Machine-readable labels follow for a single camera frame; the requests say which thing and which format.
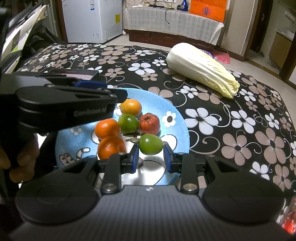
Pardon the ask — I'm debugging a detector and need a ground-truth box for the black floral tablecloth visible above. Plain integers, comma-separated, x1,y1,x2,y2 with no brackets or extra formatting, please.
17,43,296,230

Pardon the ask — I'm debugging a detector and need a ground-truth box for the orange tangerine left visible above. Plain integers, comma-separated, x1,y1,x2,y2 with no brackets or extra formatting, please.
94,118,120,140

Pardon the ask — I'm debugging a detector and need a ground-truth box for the orange gift box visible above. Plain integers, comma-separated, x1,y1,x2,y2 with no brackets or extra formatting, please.
190,0,227,22

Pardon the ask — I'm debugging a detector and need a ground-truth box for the person's left hand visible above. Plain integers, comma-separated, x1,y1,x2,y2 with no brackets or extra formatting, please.
1,133,40,183

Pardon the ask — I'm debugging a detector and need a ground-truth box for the orange tangerine front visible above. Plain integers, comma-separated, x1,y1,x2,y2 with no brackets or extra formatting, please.
97,136,127,160

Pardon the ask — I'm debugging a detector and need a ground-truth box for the green tomato plate centre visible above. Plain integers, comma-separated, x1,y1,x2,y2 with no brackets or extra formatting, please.
118,114,139,133

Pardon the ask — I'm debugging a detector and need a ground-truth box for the pink floor mat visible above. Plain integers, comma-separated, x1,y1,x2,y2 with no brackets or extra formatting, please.
212,49,230,64

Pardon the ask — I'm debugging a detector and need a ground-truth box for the orange tangerine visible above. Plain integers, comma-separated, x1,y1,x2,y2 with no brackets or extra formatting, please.
97,136,127,160
94,118,120,140

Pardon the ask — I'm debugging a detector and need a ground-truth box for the white chest freezer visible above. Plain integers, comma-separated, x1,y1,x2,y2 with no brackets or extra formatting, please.
62,0,123,43

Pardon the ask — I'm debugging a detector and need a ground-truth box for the yellow-orange tangerine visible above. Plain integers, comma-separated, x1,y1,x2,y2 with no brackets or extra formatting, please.
120,99,142,116

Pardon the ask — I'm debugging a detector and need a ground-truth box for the napa cabbage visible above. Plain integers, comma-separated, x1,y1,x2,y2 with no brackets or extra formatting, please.
166,43,240,99

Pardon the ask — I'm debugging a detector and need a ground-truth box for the white black scooter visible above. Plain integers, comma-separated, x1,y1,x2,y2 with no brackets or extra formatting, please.
1,1,59,74

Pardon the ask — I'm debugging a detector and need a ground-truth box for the low cabinet with lace cloth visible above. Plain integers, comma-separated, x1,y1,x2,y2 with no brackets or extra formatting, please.
123,7,224,52

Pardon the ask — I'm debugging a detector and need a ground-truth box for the dark red wrinkled fruit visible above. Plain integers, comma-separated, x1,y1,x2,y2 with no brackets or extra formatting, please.
139,113,161,135

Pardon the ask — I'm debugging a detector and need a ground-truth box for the black-rimmed white box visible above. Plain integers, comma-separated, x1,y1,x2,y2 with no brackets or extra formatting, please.
48,69,100,81

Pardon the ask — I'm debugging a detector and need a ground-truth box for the blue glass bottle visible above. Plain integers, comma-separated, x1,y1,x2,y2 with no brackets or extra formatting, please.
180,0,188,11

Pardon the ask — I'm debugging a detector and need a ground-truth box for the green tomato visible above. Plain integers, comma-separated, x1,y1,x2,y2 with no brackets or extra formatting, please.
139,134,164,155

